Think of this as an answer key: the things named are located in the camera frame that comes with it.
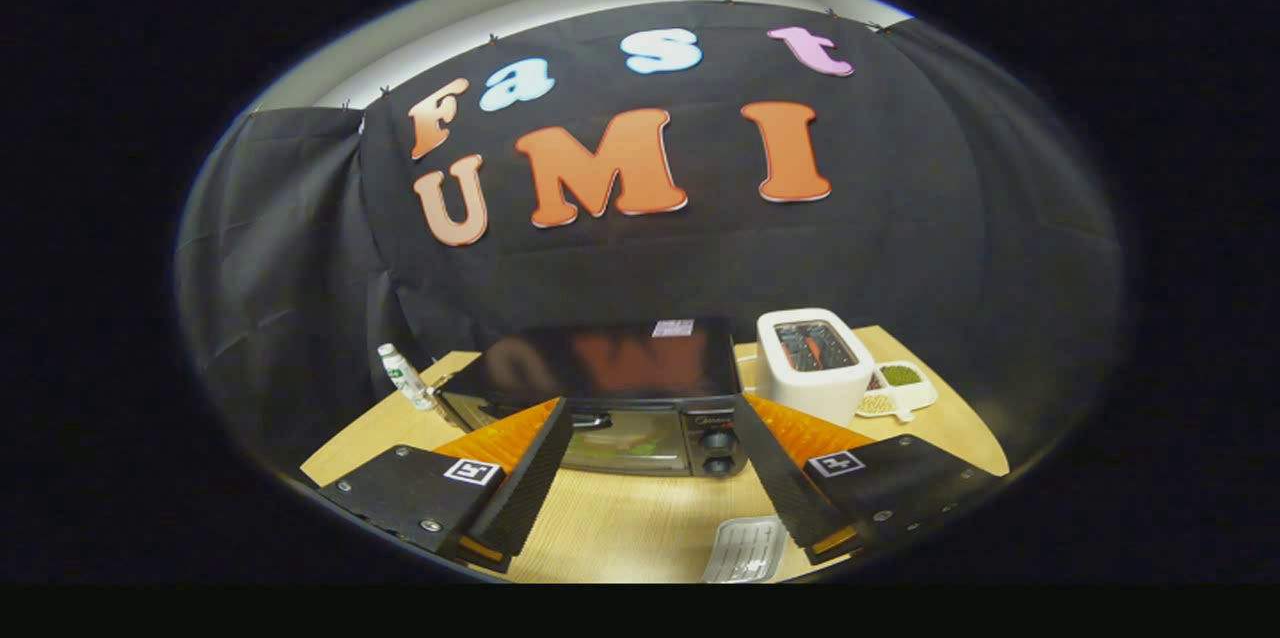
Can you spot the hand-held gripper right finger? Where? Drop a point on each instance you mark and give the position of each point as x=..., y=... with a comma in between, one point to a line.
x=785, y=488

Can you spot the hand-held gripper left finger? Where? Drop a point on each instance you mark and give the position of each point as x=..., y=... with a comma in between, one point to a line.
x=535, y=488

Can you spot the black toaster oven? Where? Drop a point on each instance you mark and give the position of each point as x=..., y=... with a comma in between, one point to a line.
x=620, y=363

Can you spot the white pop-up toaster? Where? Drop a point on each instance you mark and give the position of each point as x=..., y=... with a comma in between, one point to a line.
x=815, y=393

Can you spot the white slotted plastic tray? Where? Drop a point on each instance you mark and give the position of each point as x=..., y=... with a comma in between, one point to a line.
x=745, y=550

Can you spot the white divided dish of beans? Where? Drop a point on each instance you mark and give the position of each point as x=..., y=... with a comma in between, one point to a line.
x=900, y=388

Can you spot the white bottle with green label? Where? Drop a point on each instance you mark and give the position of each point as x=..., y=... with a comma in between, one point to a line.
x=405, y=378

